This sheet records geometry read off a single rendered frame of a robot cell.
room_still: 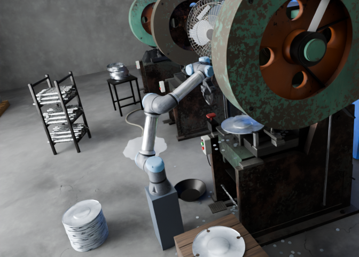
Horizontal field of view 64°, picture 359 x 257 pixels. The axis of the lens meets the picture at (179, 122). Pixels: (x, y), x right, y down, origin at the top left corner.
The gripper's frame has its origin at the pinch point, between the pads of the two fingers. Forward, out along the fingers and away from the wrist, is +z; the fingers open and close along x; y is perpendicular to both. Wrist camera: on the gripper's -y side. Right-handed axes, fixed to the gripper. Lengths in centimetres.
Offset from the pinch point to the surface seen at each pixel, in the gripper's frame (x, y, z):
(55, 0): 154, 627, -106
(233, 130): -1.0, -38.4, 7.0
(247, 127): -10.3, -39.2, 6.8
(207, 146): 10.2, -12.8, 28.6
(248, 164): 0, -60, 21
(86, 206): 110, 1, 60
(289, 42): -16, -76, -51
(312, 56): -21, -86, -46
